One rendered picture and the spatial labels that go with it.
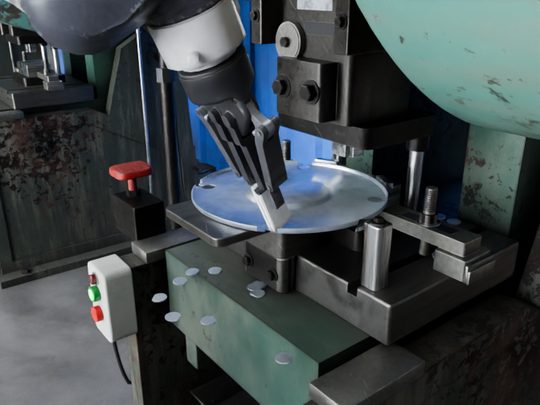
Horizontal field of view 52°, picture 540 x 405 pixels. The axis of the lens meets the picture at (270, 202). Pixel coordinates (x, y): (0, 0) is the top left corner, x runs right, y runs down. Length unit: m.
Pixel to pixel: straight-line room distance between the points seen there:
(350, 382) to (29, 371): 1.32
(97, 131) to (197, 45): 1.79
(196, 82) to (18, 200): 1.78
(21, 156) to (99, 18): 1.78
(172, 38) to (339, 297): 0.41
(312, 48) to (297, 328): 0.39
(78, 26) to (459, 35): 0.30
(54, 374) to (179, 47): 1.41
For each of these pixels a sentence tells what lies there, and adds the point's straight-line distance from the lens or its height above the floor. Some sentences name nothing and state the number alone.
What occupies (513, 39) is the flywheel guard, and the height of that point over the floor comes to 1.04.
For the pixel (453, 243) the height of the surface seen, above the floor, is 0.75.
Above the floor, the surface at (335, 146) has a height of 0.83.
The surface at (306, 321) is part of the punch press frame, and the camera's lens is 0.77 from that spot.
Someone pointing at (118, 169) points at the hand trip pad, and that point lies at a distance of 1.04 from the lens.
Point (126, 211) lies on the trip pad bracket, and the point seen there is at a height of 0.69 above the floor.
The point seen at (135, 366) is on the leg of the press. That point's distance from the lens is 1.11.
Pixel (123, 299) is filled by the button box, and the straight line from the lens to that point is 0.99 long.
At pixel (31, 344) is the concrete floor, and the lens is 1.98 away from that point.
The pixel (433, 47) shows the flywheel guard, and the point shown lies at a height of 1.03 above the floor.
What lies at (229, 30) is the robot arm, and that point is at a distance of 0.55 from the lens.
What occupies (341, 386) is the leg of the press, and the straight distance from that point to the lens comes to 0.68.
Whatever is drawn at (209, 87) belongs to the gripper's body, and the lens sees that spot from 0.56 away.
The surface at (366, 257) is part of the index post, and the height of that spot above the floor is 0.75.
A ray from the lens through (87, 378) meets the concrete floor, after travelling 1.78.
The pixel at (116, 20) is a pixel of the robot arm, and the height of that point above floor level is 1.04.
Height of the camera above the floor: 1.07
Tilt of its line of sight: 22 degrees down
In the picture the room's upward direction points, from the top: straight up
